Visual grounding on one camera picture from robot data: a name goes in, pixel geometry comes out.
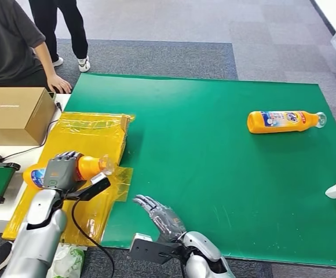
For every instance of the person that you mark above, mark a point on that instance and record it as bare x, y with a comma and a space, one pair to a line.
72, 27
5, 42

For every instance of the white green plastic bag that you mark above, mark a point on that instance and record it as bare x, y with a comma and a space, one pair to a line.
68, 262

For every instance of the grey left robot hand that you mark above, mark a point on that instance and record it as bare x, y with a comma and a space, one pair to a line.
60, 172

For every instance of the orange bottle with blue label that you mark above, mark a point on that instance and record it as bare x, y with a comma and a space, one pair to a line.
257, 122

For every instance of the orange bottle with white label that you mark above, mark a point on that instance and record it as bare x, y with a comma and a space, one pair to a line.
88, 167

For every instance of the green table mat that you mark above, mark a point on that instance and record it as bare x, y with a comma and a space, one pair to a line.
185, 134

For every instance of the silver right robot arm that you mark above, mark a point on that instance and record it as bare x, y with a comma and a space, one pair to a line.
202, 249

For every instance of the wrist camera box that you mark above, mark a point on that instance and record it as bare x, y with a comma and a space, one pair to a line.
94, 188
150, 249

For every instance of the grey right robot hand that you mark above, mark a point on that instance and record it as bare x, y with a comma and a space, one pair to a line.
164, 222

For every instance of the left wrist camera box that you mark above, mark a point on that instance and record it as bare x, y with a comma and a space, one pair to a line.
94, 188

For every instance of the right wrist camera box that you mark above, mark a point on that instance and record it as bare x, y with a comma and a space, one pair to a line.
150, 249

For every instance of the yellow plastic wrapped board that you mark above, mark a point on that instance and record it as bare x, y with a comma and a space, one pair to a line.
84, 134

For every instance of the person's hand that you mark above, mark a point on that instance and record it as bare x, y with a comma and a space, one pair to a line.
57, 83

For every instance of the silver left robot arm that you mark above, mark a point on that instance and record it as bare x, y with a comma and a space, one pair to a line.
37, 234

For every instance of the brown cardboard box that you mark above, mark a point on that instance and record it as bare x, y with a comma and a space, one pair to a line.
14, 115

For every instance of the person's forearm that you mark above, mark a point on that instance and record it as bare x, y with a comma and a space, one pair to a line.
45, 61

